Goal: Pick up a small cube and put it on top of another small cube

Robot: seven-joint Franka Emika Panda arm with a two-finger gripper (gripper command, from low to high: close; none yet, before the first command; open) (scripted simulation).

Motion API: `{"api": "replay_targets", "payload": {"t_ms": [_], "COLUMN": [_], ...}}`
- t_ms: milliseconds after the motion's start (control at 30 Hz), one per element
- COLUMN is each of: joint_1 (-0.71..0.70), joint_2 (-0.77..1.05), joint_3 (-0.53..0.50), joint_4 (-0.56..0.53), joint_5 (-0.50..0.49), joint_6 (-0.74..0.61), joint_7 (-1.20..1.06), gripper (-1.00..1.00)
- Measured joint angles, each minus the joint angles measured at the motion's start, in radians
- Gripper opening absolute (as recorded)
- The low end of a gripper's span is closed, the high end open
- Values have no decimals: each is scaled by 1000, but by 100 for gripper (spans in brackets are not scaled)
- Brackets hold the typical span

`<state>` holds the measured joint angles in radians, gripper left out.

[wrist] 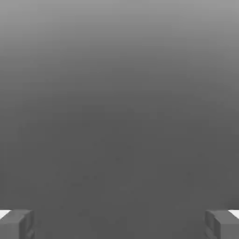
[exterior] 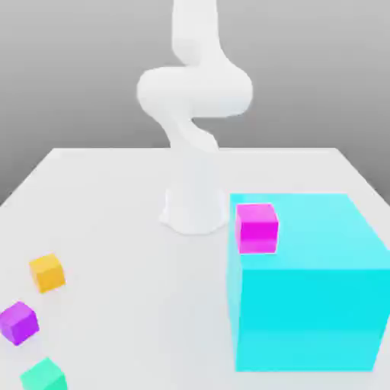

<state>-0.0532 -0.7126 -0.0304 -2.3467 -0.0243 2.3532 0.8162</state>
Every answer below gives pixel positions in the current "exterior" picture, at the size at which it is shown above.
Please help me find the large cyan box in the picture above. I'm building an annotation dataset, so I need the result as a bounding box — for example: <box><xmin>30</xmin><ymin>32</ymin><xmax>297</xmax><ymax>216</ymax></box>
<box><xmin>227</xmin><ymin>193</ymin><xmax>390</xmax><ymax>373</ymax></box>

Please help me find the small purple cube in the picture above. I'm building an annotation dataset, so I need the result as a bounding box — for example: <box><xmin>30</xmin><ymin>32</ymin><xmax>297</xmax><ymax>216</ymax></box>
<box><xmin>0</xmin><ymin>300</ymin><xmax>40</xmax><ymax>347</ymax></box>

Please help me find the small magenta cube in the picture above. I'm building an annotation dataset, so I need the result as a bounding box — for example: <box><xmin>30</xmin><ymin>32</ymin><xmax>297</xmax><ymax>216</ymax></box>
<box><xmin>235</xmin><ymin>203</ymin><xmax>280</xmax><ymax>255</ymax></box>

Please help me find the small yellow cube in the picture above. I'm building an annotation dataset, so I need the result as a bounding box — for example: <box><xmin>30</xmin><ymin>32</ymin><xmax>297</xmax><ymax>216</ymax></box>
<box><xmin>28</xmin><ymin>252</ymin><xmax>67</xmax><ymax>294</ymax></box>

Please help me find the small green cube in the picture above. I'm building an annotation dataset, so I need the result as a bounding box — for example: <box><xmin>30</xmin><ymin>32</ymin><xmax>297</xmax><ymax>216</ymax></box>
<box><xmin>20</xmin><ymin>356</ymin><xmax>69</xmax><ymax>390</ymax></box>

